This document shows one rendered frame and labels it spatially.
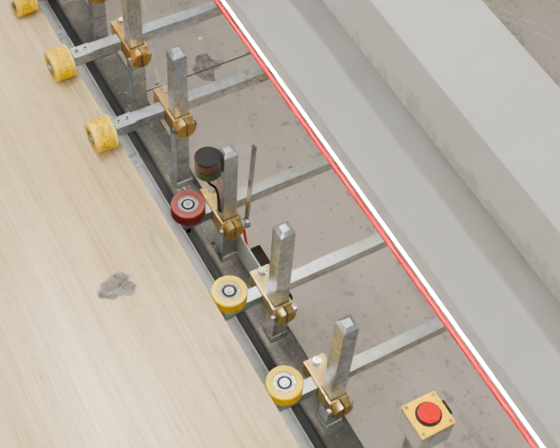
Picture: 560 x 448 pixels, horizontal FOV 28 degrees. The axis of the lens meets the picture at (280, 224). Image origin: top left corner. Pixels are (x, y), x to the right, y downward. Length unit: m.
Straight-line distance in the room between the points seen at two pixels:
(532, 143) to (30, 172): 2.04
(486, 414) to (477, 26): 2.68
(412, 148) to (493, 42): 0.10
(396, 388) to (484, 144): 2.70
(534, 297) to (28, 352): 1.76
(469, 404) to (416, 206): 2.63
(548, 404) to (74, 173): 2.02
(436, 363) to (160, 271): 1.22
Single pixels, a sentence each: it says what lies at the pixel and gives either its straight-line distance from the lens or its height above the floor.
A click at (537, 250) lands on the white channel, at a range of 0.70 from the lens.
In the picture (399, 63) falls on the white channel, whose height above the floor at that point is 2.44.
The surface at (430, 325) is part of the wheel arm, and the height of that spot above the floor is 0.84.
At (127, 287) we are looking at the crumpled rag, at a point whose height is 0.91.
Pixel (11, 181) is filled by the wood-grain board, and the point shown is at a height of 0.90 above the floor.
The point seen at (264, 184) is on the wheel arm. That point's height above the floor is 0.86.
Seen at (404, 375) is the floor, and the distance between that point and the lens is 3.40.
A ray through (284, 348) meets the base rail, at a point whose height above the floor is 0.70.
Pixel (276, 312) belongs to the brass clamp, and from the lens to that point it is 2.48.
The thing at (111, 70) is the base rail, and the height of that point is 0.70.
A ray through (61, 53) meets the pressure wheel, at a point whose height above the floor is 0.98.
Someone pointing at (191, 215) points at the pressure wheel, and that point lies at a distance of 2.55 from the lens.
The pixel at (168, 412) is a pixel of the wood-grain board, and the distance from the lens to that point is 2.31.
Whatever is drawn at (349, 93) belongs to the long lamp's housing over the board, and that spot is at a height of 2.37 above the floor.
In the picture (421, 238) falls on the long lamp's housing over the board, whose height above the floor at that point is 2.35.
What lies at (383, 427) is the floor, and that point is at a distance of 3.32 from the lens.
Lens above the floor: 2.99
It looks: 55 degrees down
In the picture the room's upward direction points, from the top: 5 degrees clockwise
